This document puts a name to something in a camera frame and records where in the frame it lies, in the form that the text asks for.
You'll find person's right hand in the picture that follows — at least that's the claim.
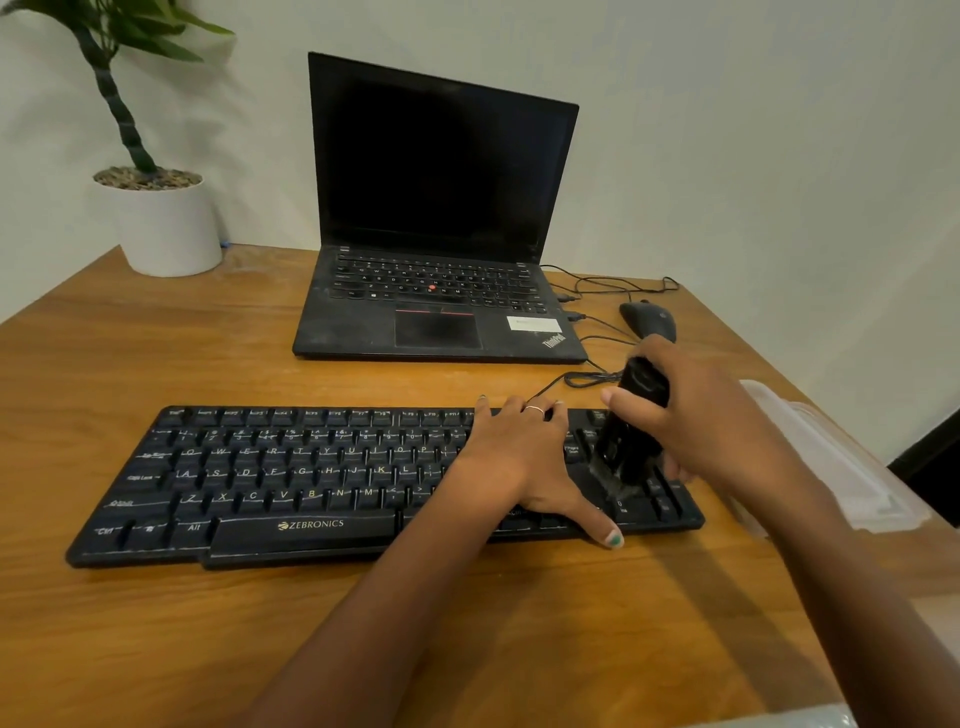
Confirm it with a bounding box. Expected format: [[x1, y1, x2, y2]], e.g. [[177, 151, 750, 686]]
[[599, 333, 769, 490]]

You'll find person's left hand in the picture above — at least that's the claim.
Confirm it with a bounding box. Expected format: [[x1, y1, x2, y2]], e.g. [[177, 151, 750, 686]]
[[441, 395, 627, 551]]

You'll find black cleaning brush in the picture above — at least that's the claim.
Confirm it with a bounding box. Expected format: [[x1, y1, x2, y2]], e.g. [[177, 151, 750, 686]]
[[591, 356, 673, 501]]

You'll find black computer keyboard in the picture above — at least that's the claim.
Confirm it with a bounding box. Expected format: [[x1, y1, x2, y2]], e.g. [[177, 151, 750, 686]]
[[65, 405, 706, 571]]

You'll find person's left forearm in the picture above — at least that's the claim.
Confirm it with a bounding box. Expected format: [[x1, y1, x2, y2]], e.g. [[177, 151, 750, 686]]
[[243, 478, 519, 728]]

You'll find person's right forearm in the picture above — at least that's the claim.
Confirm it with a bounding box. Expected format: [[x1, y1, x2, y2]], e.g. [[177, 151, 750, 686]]
[[716, 442, 960, 728]]

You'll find black computer mouse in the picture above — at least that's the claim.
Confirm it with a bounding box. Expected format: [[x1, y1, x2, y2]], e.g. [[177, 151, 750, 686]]
[[618, 300, 678, 345]]

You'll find clear plastic container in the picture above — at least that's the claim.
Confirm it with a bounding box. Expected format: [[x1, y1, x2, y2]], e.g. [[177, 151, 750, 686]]
[[722, 378, 936, 538]]

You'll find black laptop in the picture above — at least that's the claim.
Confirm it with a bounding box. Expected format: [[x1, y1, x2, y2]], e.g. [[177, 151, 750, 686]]
[[292, 51, 590, 366]]

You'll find white cloth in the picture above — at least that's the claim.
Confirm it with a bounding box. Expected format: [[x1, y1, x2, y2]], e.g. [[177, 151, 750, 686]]
[[690, 702, 861, 728]]

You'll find white plant pot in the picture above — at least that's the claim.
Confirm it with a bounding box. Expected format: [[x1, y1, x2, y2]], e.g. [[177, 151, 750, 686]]
[[91, 166, 225, 279]]

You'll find green potted plant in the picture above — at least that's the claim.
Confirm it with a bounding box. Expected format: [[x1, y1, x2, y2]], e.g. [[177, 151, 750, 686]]
[[0, 0, 236, 178]]

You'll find black keyboard cable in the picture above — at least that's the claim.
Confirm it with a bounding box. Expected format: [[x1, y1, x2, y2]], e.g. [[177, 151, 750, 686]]
[[523, 309, 640, 407]]

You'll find black mouse cable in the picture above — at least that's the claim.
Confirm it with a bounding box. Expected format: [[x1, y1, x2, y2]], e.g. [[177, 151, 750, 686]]
[[539, 264, 681, 303]]

